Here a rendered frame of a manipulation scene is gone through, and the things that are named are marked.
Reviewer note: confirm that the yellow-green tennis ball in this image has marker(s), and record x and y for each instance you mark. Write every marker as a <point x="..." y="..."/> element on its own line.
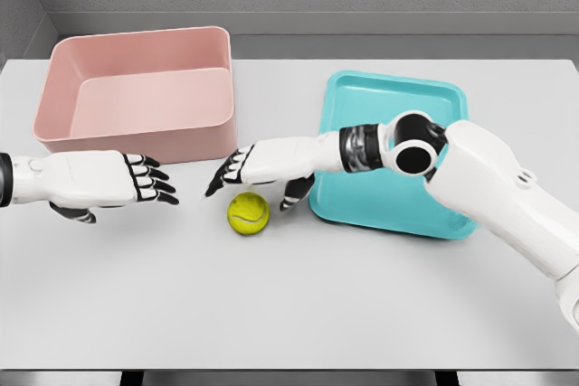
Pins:
<point x="248" y="213"/>

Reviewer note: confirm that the blue plastic tray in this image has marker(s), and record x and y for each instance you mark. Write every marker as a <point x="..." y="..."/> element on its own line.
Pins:
<point x="398" y="133"/>

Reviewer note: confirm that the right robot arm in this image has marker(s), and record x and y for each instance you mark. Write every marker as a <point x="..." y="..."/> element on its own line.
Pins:
<point x="457" y="169"/>

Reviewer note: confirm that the pink plastic basket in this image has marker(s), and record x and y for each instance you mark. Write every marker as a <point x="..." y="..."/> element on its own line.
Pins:
<point x="135" y="92"/>

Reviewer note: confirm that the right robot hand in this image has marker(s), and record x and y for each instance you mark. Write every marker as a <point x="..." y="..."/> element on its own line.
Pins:
<point x="271" y="162"/>

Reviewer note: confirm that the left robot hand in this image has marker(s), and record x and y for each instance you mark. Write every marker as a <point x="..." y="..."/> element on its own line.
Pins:
<point x="95" y="178"/>

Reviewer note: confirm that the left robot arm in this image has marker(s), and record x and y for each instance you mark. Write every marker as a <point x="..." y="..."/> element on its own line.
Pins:
<point x="25" y="178"/>

